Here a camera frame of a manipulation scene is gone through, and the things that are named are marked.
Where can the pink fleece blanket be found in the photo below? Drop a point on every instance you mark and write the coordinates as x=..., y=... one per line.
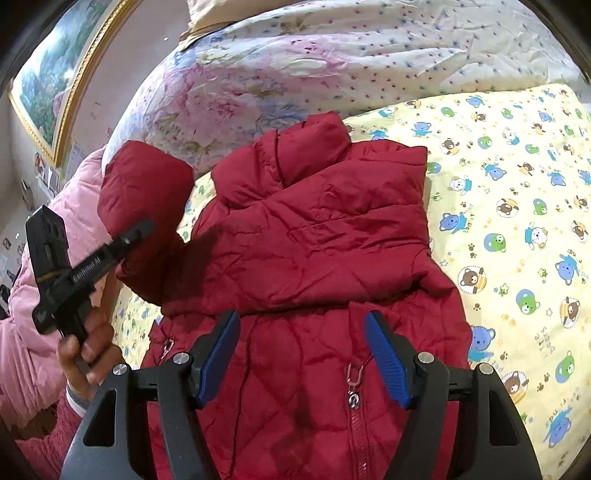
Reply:
x=27, y=364

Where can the floral print quilt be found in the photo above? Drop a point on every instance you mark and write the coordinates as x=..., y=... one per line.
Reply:
x=323, y=60

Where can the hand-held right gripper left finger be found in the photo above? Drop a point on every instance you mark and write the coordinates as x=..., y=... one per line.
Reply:
x=217, y=355

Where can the red quilted padded jacket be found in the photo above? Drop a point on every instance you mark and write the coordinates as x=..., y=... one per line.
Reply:
x=314, y=240

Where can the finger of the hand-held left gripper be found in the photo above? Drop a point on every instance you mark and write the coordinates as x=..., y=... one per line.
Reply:
x=131, y=237

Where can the yellow bear print bed sheet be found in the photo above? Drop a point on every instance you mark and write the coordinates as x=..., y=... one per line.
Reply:
x=517, y=184

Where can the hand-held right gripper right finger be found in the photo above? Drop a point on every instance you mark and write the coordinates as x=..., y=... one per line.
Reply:
x=388, y=360

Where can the person's left forearm pink sleeve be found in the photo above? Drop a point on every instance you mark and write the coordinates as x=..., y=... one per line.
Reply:
x=51, y=438

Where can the paper notes on wall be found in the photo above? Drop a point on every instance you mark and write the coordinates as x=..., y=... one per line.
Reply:
x=46, y=173

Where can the beige pillow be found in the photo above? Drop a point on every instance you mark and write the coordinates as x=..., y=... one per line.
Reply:
x=217, y=14

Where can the person's left hand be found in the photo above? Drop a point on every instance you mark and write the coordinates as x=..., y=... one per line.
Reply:
x=99, y=350

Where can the gold framed landscape painting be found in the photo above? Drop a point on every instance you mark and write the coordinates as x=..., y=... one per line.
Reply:
x=55, y=69

